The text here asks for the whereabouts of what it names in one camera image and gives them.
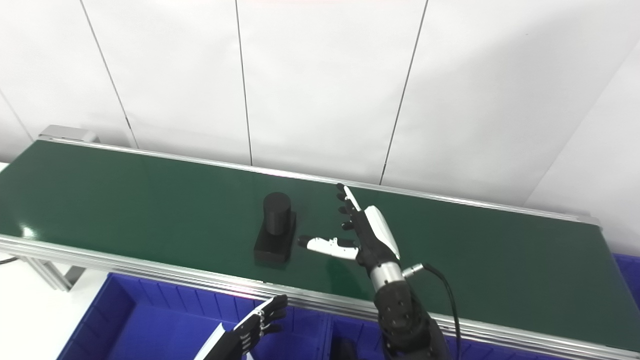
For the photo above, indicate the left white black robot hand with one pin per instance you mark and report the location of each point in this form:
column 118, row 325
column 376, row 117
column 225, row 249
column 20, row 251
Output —
column 235, row 342

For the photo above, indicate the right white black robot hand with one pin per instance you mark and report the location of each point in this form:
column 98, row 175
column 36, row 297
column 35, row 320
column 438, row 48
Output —
column 372, row 240

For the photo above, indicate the black block with cylinder part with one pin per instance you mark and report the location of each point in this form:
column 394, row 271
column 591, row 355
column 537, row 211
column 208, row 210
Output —
column 275, row 235
column 345, row 350

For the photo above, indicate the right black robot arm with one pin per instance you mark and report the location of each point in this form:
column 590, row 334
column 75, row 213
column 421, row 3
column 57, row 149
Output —
column 405, row 320

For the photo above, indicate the blue plastic bin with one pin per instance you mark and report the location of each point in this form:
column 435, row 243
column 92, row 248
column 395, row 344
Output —
column 150, row 325
column 360, row 335
column 629, row 280

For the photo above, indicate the green conveyor belt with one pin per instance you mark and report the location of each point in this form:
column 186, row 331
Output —
column 150, row 205
column 150, row 270

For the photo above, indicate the aluminium conveyor support leg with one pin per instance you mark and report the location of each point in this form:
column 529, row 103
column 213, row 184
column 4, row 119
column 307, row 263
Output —
column 50, row 272

